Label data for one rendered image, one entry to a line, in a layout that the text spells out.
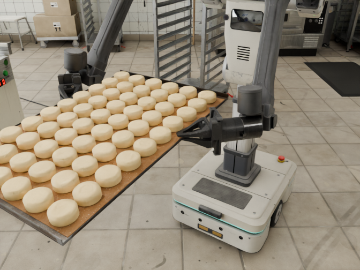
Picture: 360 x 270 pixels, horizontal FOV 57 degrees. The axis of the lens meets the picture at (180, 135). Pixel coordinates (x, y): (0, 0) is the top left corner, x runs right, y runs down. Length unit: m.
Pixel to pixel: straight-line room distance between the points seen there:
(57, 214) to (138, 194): 1.61
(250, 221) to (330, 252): 0.51
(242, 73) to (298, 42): 3.56
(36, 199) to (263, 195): 1.35
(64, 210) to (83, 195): 0.04
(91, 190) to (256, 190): 1.31
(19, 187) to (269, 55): 0.65
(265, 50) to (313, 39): 4.27
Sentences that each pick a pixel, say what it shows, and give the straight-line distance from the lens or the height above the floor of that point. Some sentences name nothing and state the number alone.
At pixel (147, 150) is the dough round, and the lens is 0.71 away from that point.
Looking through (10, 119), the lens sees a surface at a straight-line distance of 2.26.
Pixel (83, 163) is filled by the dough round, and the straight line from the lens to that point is 0.70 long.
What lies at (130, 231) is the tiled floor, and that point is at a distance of 1.96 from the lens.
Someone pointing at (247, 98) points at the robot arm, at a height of 1.08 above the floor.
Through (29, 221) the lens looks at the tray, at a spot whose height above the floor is 0.99.
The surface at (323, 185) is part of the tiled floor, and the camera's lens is 2.44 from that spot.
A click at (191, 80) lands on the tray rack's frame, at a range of 3.57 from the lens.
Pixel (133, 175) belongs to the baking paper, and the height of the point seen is 0.99.
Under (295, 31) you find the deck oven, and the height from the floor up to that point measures 0.38.
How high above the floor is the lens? 1.39
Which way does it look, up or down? 30 degrees down
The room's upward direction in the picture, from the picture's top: straight up
